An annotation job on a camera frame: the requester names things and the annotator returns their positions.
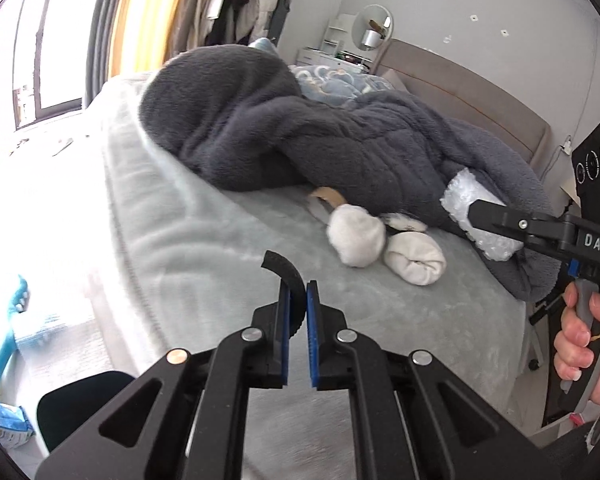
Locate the white shelf organizer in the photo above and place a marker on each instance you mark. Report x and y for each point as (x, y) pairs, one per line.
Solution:
(337, 30)

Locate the blue printed pillow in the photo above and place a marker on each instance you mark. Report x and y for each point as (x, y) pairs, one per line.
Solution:
(262, 44)

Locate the yellow curtain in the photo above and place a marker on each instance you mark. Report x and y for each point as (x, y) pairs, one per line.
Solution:
(145, 15)

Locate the silver table lamp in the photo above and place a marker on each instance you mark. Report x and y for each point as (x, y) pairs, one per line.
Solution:
(371, 37)

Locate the bed with pale cover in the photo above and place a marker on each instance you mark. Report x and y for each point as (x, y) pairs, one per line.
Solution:
(180, 240)

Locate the window with dark frame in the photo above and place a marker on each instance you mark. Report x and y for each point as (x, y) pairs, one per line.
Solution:
(30, 60)

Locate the black curved foam piece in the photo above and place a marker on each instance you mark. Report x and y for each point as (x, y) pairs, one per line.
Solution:
(287, 270)

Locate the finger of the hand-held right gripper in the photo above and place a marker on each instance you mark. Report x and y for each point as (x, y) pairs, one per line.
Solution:
(500, 214)
(535, 242)

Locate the white sock ball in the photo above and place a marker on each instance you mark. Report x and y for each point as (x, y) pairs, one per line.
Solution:
(355, 235)
(415, 260)

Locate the beige coat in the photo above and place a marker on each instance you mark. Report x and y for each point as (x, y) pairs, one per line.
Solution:
(200, 5)

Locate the white dresser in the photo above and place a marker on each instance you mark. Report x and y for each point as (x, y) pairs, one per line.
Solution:
(320, 57)

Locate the blue printed packet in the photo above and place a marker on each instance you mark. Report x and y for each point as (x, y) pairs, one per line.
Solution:
(5, 422)

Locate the blue patterned duvet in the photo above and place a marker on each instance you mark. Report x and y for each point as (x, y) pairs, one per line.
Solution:
(330, 82)

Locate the pale blue bubble wrap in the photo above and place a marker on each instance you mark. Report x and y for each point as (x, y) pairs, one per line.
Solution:
(40, 332)

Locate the brown tape roll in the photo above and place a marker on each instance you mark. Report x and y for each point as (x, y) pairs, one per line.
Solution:
(327, 195)

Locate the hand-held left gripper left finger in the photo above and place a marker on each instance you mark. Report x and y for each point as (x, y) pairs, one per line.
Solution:
(284, 350)

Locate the dark grey pants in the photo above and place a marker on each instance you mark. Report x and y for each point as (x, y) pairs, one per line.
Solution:
(282, 10)

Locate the dark grey fleece blanket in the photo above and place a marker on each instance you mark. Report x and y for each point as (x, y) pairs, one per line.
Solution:
(280, 130)

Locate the round mirror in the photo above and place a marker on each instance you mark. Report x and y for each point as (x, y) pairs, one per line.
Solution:
(375, 17)

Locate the clear bubble wrap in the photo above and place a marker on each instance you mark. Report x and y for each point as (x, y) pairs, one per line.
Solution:
(462, 195)

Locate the beige padded headboard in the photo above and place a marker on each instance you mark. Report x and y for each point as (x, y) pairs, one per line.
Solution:
(470, 95)

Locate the white wall charger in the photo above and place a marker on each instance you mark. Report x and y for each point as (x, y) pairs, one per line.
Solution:
(566, 144)

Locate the black and white small item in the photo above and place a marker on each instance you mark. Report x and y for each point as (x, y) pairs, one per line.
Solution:
(405, 222)

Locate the grey curtain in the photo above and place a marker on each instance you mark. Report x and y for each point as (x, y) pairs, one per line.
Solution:
(102, 30)

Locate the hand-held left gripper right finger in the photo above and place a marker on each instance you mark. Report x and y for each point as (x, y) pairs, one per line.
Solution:
(312, 345)

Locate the dark bin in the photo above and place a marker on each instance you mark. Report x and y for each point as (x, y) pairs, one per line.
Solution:
(80, 410)

